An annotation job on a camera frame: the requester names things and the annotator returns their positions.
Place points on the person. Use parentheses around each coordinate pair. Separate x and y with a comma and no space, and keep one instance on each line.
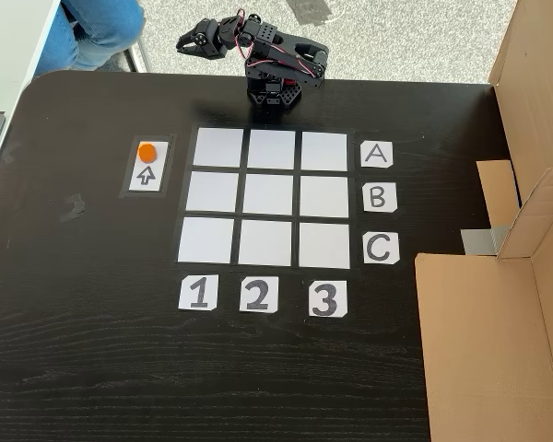
(97,32)

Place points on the round orange token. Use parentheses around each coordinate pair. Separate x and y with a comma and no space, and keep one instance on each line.
(147,153)

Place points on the paper sheet number 2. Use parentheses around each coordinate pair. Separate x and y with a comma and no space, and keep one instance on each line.
(258,294)

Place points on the white nine-square grid sheet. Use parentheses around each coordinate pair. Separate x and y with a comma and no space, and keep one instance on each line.
(267,195)

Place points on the grey floor tape patch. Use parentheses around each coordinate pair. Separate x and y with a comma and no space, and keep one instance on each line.
(309,10)

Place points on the paper sheet number 3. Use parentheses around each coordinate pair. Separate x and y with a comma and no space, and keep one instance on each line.
(327,298)

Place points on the white arrow paper sheet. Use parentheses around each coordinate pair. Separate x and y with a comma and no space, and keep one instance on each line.
(146,177)

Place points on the metal chair leg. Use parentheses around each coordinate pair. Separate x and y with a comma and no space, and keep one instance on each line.
(140,55)

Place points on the paper sheet letter A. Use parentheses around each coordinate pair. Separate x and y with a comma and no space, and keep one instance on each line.
(376,154)

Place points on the white desk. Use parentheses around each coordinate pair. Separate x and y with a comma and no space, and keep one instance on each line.
(9,50)

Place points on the paper sheet number 1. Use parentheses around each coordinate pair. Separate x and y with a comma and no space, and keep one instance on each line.
(198,292)

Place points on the paper sheet letter C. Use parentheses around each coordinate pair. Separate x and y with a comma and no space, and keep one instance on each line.
(380,247)

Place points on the paper sheet letter B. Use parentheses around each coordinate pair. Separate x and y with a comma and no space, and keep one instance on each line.
(379,197)

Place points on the clear tape scraps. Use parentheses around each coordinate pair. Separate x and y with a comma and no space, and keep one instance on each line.
(74,208)

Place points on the brown cardboard panel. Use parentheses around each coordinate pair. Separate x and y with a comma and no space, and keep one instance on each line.
(484,350)
(534,83)

